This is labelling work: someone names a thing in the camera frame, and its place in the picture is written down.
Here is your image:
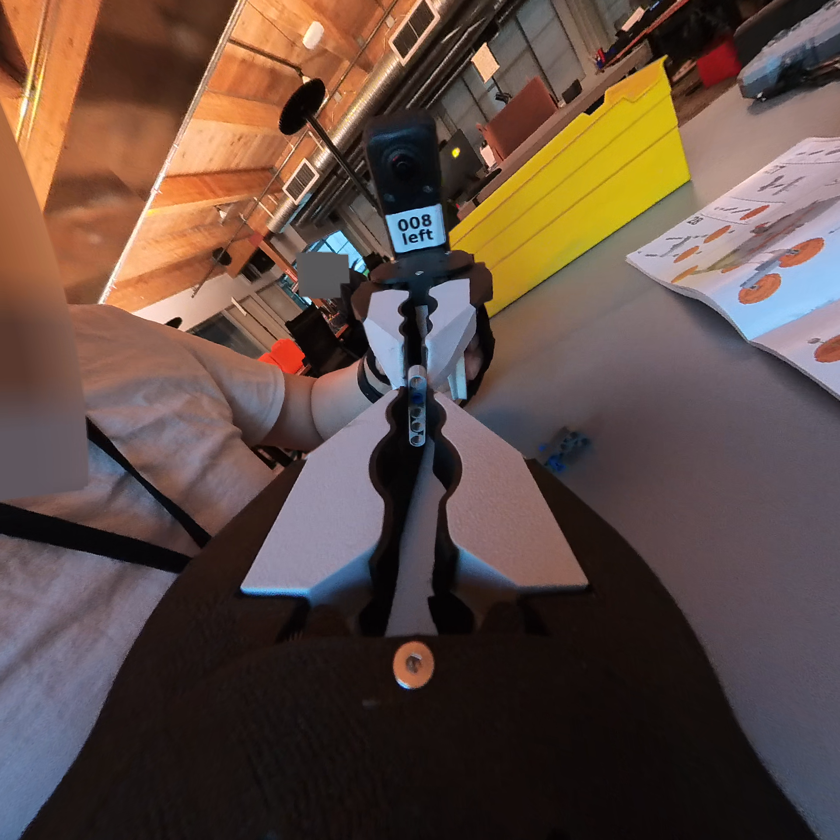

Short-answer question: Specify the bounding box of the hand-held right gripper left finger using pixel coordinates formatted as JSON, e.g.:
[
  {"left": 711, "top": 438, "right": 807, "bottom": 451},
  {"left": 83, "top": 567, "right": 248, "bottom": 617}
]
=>
[{"left": 239, "top": 387, "right": 404, "bottom": 636}]

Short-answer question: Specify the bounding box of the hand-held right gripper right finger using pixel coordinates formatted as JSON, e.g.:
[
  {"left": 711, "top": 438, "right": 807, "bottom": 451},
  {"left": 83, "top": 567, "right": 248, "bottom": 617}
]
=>
[{"left": 427, "top": 388, "right": 591, "bottom": 634}]

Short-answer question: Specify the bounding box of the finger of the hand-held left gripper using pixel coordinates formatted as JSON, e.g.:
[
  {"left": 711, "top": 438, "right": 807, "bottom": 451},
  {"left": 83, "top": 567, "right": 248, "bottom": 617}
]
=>
[
  {"left": 423, "top": 277, "right": 476, "bottom": 401},
  {"left": 361, "top": 289, "right": 413, "bottom": 391}
]

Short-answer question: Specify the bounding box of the light grey holed beam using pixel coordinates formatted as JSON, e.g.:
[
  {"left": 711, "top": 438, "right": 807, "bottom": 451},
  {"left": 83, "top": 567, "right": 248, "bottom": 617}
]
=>
[{"left": 406, "top": 365, "right": 431, "bottom": 448}]

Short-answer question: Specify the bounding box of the dark grey angled beam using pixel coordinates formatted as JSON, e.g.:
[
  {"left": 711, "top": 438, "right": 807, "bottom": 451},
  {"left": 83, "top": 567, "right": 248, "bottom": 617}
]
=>
[{"left": 537, "top": 425, "right": 593, "bottom": 475}]

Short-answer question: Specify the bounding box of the grey desk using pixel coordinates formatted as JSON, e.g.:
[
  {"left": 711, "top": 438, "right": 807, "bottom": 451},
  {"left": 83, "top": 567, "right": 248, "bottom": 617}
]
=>
[{"left": 459, "top": 79, "right": 840, "bottom": 840}]

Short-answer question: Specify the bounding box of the black smartwatch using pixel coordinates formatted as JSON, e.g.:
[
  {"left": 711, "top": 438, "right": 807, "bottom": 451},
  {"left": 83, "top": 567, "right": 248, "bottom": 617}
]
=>
[{"left": 356, "top": 351, "right": 389, "bottom": 403}]

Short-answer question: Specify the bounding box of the dark monitor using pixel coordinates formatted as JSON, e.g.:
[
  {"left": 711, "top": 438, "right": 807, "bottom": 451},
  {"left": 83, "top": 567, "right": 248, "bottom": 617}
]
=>
[{"left": 438, "top": 128, "right": 490, "bottom": 198}]

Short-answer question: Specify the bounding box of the brown cardboard box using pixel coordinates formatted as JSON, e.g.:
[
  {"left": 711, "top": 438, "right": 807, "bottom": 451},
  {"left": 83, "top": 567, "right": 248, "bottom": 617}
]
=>
[{"left": 478, "top": 75, "right": 560, "bottom": 161}]

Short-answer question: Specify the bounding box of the yellow storage bin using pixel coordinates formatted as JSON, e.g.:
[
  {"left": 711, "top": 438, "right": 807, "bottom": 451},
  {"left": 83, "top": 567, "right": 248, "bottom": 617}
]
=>
[{"left": 448, "top": 56, "right": 692, "bottom": 318}]

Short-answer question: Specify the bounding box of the person's white t-shirt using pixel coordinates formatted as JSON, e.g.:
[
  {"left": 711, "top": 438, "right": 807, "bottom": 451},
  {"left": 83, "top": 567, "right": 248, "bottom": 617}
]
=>
[{"left": 0, "top": 303, "right": 286, "bottom": 840}]

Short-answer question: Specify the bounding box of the red box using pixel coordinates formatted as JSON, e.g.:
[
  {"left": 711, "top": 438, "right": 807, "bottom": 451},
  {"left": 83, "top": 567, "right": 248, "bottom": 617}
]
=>
[{"left": 696, "top": 33, "right": 742, "bottom": 89}]

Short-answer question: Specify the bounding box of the open instruction booklet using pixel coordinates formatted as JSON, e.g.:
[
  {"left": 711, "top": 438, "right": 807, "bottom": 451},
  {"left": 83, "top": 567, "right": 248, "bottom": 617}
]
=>
[{"left": 625, "top": 136, "right": 840, "bottom": 401}]

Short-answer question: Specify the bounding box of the grey plastic case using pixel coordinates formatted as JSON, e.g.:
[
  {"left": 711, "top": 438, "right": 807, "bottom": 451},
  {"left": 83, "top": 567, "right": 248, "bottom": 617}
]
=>
[{"left": 736, "top": 12, "right": 840, "bottom": 101}]

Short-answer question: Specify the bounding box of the black lanyard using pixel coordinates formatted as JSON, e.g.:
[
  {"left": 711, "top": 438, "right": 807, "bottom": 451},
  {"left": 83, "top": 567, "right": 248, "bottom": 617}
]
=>
[{"left": 0, "top": 420, "right": 211, "bottom": 575}]

